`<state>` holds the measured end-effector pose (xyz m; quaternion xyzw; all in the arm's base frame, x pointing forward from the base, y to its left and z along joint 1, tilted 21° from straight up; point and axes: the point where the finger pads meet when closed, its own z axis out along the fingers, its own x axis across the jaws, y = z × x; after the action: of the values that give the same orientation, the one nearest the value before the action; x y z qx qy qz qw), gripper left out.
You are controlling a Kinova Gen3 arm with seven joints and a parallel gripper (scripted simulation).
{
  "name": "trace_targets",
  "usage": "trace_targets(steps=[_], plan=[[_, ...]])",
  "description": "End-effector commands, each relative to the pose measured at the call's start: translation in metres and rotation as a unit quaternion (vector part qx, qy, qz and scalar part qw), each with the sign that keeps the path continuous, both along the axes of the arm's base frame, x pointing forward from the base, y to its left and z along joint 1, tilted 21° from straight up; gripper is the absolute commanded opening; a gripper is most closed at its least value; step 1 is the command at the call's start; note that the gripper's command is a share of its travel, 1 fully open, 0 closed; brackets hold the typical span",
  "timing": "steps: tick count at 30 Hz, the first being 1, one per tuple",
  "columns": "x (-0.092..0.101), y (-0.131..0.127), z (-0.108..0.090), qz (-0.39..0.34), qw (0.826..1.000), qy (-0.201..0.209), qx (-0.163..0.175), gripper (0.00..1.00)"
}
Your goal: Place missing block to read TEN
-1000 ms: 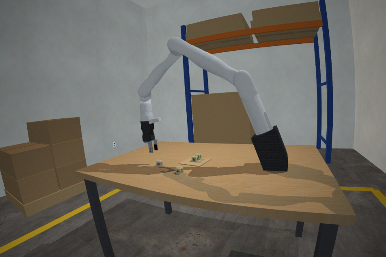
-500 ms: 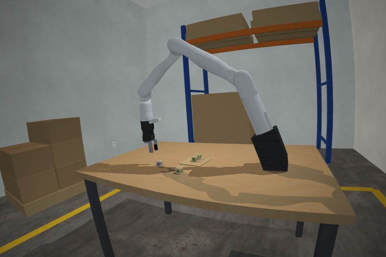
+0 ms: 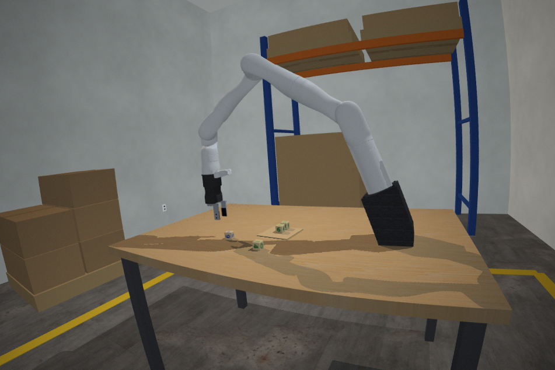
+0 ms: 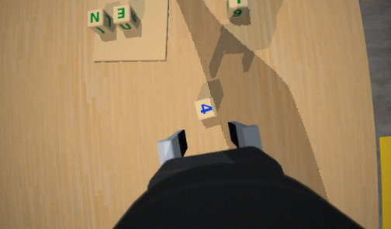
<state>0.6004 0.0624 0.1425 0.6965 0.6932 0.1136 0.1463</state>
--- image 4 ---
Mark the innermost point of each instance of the cream letter block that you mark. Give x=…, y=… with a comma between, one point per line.
x=236, y=8
x=100, y=21
x=206, y=108
x=125, y=17

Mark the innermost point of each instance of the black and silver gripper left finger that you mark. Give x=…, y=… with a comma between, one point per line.
x=173, y=147

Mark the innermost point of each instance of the tan flat mat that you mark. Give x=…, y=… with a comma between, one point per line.
x=146, y=43

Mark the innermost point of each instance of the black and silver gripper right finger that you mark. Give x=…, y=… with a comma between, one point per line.
x=243, y=135

